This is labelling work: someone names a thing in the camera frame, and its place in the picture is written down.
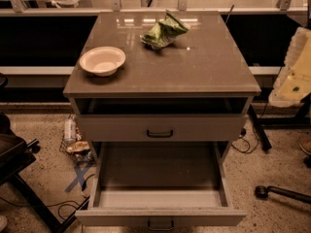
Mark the closed top drawer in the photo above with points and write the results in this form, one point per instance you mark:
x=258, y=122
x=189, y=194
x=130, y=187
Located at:
x=186, y=128

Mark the open middle drawer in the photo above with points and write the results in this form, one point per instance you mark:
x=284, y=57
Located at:
x=138, y=182

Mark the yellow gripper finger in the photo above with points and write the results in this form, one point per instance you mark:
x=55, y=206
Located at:
x=294, y=80

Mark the green jalapeno chip bag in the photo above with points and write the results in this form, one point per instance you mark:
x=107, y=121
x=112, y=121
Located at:
x=164, y=32

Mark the black table leg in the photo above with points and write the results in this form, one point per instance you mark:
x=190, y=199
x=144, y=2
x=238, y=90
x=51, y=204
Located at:
x=265, y=144

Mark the black top drawer handle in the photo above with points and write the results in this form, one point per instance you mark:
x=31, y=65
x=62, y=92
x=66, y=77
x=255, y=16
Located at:
x=152, y=134

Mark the black middle drawer handle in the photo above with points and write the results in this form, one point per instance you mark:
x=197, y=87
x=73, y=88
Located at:
x=161, y=225

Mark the black drawer handle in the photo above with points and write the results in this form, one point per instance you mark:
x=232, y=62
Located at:
x=161, y=225
x=152, y=134

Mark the black chair caster leg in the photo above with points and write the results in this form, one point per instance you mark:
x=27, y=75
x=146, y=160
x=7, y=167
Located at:
x=262, y=192

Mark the grey drawer cabinet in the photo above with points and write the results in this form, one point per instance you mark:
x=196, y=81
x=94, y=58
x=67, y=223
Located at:
x=201, y=74

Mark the white plastic bottle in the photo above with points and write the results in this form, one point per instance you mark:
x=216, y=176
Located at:
x=69, y=131

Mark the white paper bowl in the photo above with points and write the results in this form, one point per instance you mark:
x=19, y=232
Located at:
x=102, y=61

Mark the black chair left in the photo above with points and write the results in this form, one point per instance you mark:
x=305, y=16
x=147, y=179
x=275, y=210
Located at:
x=15, y=155

